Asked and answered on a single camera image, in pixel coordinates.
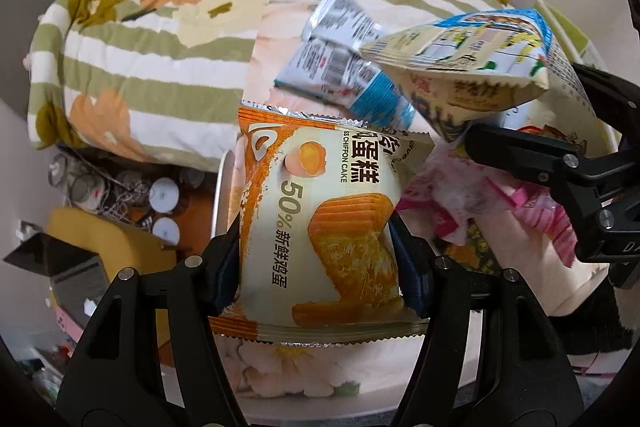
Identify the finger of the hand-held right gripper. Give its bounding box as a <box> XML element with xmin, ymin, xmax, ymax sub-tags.
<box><xmin>464</xmin><ymin>122</ymin><xmax>591</xmax><ymax>195</ymax></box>
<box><xmin>570</xmin><ymin>64</ymin><xmax>640</xmax><ymax>142</ymax></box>

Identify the dark cloth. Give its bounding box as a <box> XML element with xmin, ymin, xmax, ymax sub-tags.
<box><xmin>547</xmin><ymin>277</ymin><xmax>638</xmax><ymax>358</ymax></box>

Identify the grey bed rail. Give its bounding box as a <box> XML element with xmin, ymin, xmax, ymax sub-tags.
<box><xmin>212</xmin><ymin>152</ymin><xmax>236</xmax><ymax>240</ymax></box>

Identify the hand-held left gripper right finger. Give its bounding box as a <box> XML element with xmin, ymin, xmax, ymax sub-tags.
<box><xmin>387</xmin><ymin>209</ymin><xmax>586</xmax><ymax>427</ymax></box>

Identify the crumpled pink white packet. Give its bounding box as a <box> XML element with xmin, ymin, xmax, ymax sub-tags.
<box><xmin>397</xmin><ymin>147</ymin><xmax>481</xmax><ymax>248</ymax></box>

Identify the white box with green inside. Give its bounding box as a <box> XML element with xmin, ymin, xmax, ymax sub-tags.
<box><xmin>495</xmin><ymin>0</ymin><xmax>626</xmax><ymax>315</ymax></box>

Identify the white round jar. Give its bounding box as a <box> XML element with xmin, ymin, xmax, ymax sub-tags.
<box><xmin>149</xmin><ymin>177</ymin><xmax>180</xmax><ymax>214</ymax></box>
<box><xmin>151</xmin><ymin>217</ymin><xmax>181</xmax><ymax>245</ymax></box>

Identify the green striped floral blanket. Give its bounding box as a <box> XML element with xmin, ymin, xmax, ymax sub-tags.
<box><xmin>25</xmin><ymin>0</ymin><xmax>516</xmax><ymax>172</ymax></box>

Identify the blue white snack packet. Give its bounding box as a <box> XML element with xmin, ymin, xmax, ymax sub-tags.
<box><xmin>274</xmin><ymin>0</ymin><xmax>416</xmax><ymax>130</ymax></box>

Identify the yellow stool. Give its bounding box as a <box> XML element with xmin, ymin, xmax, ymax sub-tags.
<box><xmin>45</xmin><ymin>206</ymin><xmax>178</xmax><ymax>328</ymax></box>

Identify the dark laptop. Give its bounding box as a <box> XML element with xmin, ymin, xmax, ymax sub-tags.
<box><xmin>2</xmin><ymin>232</ymin><xmax>108</xmax><ymax>333</ymax></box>

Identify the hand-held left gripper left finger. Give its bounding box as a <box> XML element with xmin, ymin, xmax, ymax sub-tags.
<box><xmin>55</xmin><ymin>214</ymin><xmax>251</xmax><ymax>427</ymax></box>

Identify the orange cake packet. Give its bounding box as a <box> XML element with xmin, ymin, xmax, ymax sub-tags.
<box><xmin>210</xmin><ymin>102</ymin><xmax>436</xmax><ymax>348</ymax></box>

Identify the cream blue snack packet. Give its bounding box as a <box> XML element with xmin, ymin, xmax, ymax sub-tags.
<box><xmin>360</xmin><ymin>7</ymin><xmax>618</xmax><ymax>152</ymax></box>

